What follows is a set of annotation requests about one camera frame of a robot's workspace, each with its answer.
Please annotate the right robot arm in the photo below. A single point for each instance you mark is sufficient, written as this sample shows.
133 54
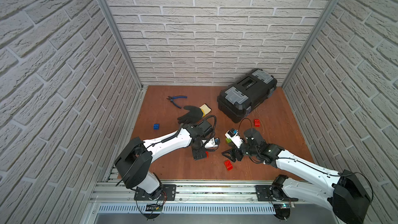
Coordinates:
340 192

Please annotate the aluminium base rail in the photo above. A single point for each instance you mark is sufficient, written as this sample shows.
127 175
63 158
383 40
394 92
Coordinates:
191 197

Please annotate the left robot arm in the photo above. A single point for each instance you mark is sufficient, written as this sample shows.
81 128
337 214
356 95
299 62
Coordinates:
134 161

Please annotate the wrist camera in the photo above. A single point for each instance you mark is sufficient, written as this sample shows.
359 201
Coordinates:
212 144
233 134

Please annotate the red lego brick front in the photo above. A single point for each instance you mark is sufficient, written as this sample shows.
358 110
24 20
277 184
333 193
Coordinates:
228 165

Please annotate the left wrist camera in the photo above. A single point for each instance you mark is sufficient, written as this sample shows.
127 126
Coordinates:
212 144

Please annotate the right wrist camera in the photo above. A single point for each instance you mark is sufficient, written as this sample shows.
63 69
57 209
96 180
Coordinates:
233 134

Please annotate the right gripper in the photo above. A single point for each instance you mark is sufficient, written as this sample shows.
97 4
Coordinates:
231 152

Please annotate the black work glove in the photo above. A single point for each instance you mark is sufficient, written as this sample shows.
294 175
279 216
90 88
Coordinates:
194 114

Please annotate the black plastic toolbox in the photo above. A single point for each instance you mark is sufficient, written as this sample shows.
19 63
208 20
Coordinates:
239 99

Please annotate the blue lego brick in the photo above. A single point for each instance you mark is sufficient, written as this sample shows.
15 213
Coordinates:
156 126

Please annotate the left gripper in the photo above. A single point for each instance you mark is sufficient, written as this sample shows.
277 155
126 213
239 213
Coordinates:
198 151

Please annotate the blue handled pliers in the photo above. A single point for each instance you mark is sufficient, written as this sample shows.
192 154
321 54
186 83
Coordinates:
173 98

